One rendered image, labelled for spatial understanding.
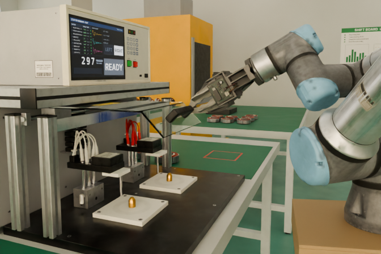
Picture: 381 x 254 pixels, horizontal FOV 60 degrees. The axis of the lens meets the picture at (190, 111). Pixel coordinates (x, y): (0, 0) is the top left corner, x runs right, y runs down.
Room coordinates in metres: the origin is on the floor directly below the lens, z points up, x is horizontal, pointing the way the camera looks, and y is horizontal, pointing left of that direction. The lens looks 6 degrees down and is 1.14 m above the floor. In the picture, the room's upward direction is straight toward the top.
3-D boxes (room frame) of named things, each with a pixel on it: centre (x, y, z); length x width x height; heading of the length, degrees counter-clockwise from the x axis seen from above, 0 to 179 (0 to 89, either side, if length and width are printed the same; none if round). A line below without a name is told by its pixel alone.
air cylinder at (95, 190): (0.93, 0.30, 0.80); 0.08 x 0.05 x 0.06; 158
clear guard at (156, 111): (0.89, 0.17, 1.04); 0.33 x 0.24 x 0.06; 68
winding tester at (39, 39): (1.12, 0.41, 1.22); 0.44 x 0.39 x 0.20; 158
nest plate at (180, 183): (1.10, 0.07, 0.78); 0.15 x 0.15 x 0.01; 68
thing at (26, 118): (1.06, 0.28, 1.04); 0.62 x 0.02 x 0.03; 158
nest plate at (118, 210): (0.88, 0.16, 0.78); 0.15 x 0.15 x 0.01; 68
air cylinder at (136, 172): (1.16, 0.21, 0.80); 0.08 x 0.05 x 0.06; 158
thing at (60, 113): (0.86, 0.35, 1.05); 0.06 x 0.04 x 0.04; 158
